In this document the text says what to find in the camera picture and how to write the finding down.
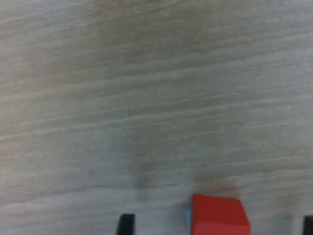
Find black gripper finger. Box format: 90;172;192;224
303;215;313;235
116;213;135;235

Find red cube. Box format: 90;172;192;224
190;194;251;235

